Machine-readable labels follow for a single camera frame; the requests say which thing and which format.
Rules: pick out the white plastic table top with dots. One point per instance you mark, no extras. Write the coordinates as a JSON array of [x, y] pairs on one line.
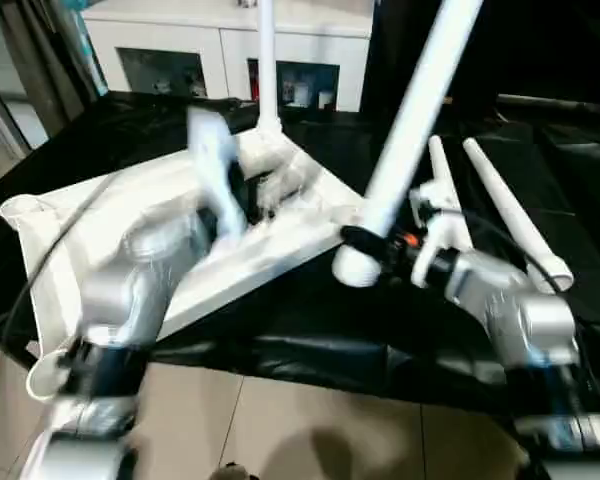
[[130, 230]]

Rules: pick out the white plastic table leg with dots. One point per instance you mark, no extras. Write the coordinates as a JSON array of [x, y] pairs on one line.
[[515, 215], [267, 60], [415, 110], [445, 190]]

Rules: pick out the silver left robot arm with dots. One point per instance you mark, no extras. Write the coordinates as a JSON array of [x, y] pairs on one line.
[[120, 310]]

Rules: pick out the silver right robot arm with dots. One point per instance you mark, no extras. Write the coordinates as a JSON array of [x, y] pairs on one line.
[[530, 330]]

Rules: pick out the black work mat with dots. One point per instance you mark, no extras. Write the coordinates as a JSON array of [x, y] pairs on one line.
[[330, 340]]

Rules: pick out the white sideboard with glass doors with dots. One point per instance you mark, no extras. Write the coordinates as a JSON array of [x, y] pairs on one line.
[[200, 45]]

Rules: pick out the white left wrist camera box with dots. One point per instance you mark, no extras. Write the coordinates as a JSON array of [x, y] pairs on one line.
[[215, 165]]

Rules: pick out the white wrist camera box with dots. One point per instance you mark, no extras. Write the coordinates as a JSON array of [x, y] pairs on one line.
[[215, 165], [435, 215]]

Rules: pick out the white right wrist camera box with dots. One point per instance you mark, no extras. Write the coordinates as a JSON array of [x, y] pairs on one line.
[[435, 215]]

